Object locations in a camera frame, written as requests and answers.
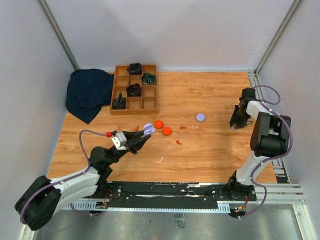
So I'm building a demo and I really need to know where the black rolled belt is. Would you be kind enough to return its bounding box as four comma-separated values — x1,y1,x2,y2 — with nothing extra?
126,83,142,97
126,62,143,75

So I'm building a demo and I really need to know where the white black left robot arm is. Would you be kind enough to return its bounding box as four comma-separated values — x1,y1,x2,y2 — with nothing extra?
14,130,151,231

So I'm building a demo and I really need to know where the black rolled belt middle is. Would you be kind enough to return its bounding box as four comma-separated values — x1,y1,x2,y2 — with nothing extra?
126,83,142,97

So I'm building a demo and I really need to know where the orange charging case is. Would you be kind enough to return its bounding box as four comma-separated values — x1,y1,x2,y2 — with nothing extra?
162,126,172,136
154,120,164,129

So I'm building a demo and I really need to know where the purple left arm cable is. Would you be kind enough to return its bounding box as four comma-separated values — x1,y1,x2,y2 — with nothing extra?
19,129,112,225

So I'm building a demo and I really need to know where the dark green rolled belt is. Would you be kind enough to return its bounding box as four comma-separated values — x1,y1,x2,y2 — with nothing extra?
141,72,157,85

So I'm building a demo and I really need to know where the dark blue cloth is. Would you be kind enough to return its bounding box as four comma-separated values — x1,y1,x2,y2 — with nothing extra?
65,68,114,124

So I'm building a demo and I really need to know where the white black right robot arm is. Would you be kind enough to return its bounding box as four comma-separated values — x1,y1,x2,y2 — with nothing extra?
224,87,293,201

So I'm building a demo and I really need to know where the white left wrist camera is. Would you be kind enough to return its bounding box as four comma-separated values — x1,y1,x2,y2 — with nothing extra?
111,132,127,151

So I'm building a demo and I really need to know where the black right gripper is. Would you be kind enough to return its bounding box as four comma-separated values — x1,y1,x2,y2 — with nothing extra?
230,105,250,130

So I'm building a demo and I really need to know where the dark rolled belt lower left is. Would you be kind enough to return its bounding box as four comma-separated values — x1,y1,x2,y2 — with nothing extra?
112,92,127,110

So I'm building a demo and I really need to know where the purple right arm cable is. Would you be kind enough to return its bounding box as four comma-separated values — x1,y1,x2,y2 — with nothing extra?
234,84,293,221

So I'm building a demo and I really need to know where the black rolled belt top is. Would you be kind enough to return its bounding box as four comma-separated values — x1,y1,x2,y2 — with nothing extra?
126,62,143,75

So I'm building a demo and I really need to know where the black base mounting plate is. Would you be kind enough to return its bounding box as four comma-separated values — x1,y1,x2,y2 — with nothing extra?
90,181,257,211

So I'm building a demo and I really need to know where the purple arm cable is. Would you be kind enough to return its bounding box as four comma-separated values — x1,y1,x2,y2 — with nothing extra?
234,84,293,221
19,129,112,225

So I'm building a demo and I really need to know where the wooden compartment tray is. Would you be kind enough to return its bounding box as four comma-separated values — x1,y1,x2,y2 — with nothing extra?
110,63,159,116

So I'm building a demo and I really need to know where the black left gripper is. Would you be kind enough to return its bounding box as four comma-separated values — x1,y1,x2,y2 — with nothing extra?
106,130,151,166

